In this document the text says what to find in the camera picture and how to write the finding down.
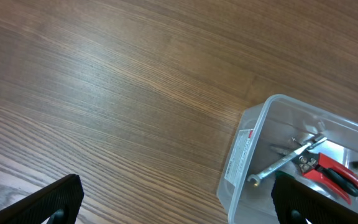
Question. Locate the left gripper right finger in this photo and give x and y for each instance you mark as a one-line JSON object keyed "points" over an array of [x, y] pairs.
{"points": [[295, 203]]}

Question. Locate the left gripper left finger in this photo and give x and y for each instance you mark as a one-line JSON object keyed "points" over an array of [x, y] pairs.
{"points": [[58, 202]]}

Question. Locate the silver combination wrench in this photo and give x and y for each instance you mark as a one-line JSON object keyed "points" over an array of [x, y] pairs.
{"points": [[308, 145]]}

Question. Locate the red black screwdriver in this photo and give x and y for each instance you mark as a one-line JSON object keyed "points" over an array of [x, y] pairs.
{"points": [[337, 179]]}

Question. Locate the clear plastic container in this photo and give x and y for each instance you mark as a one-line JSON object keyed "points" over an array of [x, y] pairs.
{"points": [[268, 132]]}

